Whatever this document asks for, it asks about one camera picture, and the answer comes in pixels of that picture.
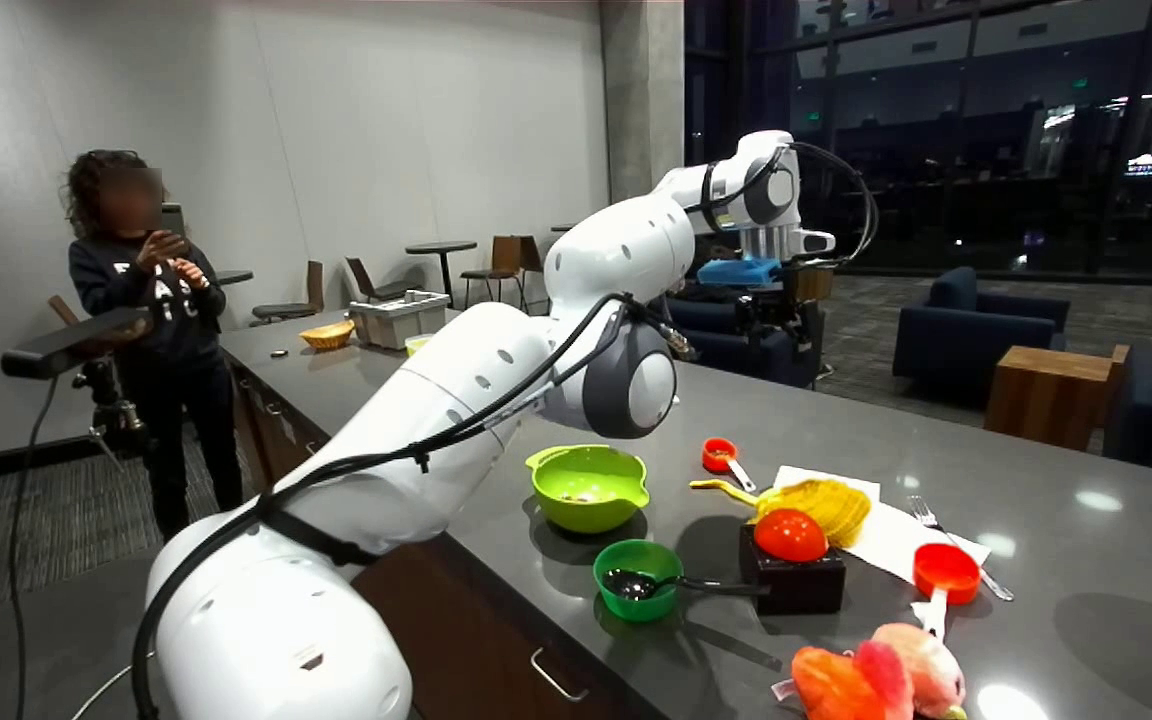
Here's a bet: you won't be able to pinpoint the black camera on tripod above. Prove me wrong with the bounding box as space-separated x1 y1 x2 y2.
0 305 157 463

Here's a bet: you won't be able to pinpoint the woven wicker basket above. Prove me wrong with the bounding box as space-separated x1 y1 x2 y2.
299 314 358 356

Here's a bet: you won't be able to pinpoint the curly haired person dark clothes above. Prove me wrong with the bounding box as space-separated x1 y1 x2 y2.
60 143 252 545

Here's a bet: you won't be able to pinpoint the black plastic spoon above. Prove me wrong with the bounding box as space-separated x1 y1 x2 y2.
603 562 775 603

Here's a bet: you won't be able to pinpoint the large red measuring cup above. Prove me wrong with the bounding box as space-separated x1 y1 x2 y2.
906 538 1017 643

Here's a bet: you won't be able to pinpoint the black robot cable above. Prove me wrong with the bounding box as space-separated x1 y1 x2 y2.
126 135 885 720

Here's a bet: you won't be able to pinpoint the small round standing table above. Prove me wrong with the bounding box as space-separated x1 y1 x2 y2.
401 235 481 305

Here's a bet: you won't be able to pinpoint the dark smartphone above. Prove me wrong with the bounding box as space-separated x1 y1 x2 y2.
147 199 190 249

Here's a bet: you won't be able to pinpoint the metal drawer handle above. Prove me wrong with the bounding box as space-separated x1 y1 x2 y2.
522 643 596 709

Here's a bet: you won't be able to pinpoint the orange pink plush toy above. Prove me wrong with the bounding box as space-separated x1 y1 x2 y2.
768 618 973 720

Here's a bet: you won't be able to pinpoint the small dark green bowl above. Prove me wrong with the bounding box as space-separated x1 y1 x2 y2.
587 535 689 629

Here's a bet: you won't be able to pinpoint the wooden counter cabinet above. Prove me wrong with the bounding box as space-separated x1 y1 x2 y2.
225 356 668 720

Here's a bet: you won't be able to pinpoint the white paper sheet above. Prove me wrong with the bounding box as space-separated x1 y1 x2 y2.
768 458 996 588

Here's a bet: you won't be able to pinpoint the black square box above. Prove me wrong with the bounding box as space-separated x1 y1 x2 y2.
735 518 850 618

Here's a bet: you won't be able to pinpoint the lime green bowl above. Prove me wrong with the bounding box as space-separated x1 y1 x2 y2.
522 439 657 538

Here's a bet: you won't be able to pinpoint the yellow banana peel toy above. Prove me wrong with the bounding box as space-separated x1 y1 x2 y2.
689 473 876 551

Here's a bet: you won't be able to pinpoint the red glossy dome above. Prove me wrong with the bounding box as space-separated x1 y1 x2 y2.
748 504 833 569

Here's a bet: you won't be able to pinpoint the wooden box side table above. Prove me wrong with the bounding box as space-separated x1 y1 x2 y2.
979 338 1135 457

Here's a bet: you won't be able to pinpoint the navy armchair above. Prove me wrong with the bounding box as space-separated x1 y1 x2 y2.
888 265 1077 405

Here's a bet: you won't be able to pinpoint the silver metal container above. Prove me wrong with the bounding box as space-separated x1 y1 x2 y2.
345 289 457 356

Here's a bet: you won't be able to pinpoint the dark navy couch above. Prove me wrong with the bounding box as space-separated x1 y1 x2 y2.
661 285 833 393

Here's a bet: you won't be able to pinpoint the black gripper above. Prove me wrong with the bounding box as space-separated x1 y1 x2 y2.
735 261 835 393

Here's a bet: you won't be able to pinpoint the red tomato toy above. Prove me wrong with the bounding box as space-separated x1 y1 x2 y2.
699 430 754 496

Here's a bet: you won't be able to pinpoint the wooden lounge chair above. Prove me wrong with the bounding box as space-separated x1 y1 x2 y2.
341 251 423 308
246 255 332 327

